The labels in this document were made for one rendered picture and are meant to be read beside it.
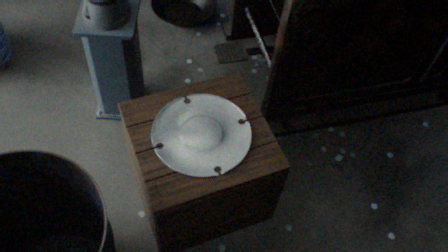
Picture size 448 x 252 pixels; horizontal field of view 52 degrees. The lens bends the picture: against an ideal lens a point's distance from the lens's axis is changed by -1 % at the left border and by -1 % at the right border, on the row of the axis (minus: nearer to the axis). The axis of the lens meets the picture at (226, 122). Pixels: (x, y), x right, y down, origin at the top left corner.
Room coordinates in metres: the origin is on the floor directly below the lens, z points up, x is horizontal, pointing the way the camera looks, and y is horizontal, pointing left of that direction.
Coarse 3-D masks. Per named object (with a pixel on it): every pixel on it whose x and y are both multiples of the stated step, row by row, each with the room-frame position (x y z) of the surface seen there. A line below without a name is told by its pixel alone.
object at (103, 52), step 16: (128, 0) 1.18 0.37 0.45; (80, 16) 1.08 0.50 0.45; (80, 32) 1.01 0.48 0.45; (96, 32) 1.02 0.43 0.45; (112, 32) 1.03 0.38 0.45; (128, 32) 1.04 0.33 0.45; (96, 48) 1.02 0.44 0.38; (112, 48) 1.02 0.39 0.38; (128, 48) 1.04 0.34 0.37; (96, 64) 1.02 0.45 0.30; (112, 64) 1.02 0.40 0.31; (128, 64) 1.04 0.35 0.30; (96, 80) 1.02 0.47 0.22; (112, 80) 1.02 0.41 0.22; (128, 80) 1.03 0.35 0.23; (96, 96) 1.04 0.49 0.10; (112, 96) 1.02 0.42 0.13; (128, 96) 1.03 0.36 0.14; (144, 96) 1.13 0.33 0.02; (96, 112) 1.03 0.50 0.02; (112, 112) 1.02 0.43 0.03
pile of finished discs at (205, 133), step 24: (192, 96) 0.89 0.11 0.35; (216, 96) 0.90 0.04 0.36; (168, 120) 0.79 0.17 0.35; (192, 120) 0.80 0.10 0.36; (216, 120) 0.81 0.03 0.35; (168, 144) 0.71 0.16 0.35; (192, 144) 0.72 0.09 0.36; (216, 144) 0.73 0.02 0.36; (240, 144) 0.74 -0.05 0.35; (192, 168) 0.64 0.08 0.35
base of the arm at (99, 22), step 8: (88, 0) 1.06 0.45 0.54; (112, 0) 1.06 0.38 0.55; (120, 0) 1.09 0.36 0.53; (88, 8) 1.06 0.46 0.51; (96, 8) 1.05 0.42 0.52; (104, 8) 1.05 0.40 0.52; (112, 8) 1.06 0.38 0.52; (120, 8) 1.07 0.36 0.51; (128, 8) 1.10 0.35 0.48; (88, 16) 1.06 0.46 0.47; (96, 16) 1.04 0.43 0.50; (104, 16) 1.04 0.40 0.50; (112, 16) 1.05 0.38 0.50; (120, 16) 1.07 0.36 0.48; (128, 16) 1.09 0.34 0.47; (88, 24) 1.04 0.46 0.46; (96, 24) 1.03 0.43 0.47; (104, 24) 1.03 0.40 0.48; (112, 24) 1.04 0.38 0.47; (120, 24) 1.05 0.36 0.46
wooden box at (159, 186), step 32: (160, 96) 0.88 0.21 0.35; (224, 96) 0.91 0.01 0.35; (128, 128) 0.75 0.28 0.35; (256, 128) 0.80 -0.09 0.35; (160, 160) 0.66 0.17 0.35; (256, 160) 0.69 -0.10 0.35; (160, 192) 0.56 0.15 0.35; (192, 192) 0.57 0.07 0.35; (224, 192) 0.59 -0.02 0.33; (256, 192) 0.64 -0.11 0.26; (160, 224) 0.50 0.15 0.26; (192, 224) 0.55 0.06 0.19; (224, 224) 0.60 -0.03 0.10
